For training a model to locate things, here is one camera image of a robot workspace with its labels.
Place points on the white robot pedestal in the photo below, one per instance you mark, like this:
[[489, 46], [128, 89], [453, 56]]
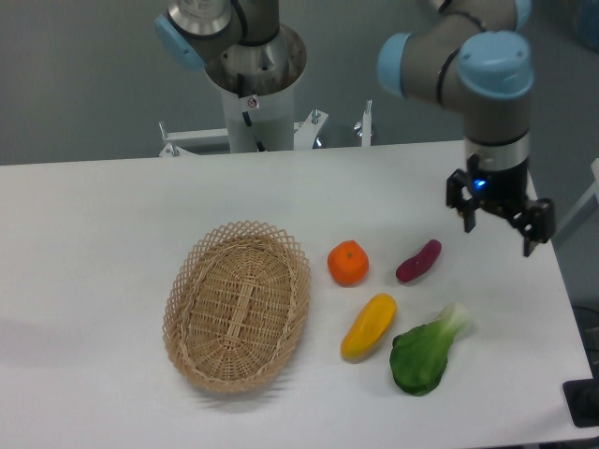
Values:
[[260, 80]]

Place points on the black device at edge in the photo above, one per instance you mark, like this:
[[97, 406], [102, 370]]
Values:
[[582, 402]]

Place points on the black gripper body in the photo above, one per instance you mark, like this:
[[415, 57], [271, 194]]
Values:
[[500, 191]]

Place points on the white metal base frame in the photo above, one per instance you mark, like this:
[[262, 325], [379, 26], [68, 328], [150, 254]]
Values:
[[247, 137]]

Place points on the oval wicker basket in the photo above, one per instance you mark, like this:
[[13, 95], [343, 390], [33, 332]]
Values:
[[237, 307]]

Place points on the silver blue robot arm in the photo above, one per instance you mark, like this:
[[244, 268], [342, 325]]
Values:
[[473, 61]]

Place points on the white frame at right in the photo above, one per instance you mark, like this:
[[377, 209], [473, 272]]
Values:
[[581, 211]]

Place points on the orange tangerine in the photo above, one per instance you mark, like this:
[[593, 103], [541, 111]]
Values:
[[348, 263]]

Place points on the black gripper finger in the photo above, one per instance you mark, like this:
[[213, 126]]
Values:
[[461, 197], [535, 221]]

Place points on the purple sweet potato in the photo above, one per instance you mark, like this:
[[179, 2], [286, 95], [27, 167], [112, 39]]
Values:
[[421, 263]]

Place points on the green bok choy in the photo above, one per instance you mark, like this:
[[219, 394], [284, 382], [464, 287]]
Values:
[[419, 357]]

